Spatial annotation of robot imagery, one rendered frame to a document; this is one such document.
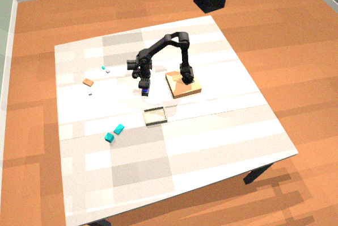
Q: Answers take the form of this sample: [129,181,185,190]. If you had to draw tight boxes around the teal flat bar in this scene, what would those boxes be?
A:
[114,124,124,135]

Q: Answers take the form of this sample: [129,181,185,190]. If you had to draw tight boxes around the teal cube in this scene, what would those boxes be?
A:
[104,133,115,143]

